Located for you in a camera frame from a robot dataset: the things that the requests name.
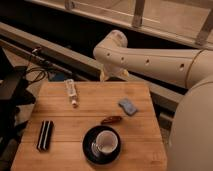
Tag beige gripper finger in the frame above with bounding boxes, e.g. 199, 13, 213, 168
121, 69, 129, 80
100, 70, 109, 82

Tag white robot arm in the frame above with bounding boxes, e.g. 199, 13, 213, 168
93, 30, 213, 171

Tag brown oblong object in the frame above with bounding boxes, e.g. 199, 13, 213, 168
101, 116, 122, 125

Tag black round saucer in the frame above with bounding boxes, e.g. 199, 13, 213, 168
82, 125, 121, 165

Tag white cup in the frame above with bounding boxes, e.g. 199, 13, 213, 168
91, 130, 118, 157

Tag black stand left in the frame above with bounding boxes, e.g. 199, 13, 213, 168
0, 47, 36, 157

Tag metal rail frame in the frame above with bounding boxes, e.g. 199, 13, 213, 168
26, 0, 213, 50

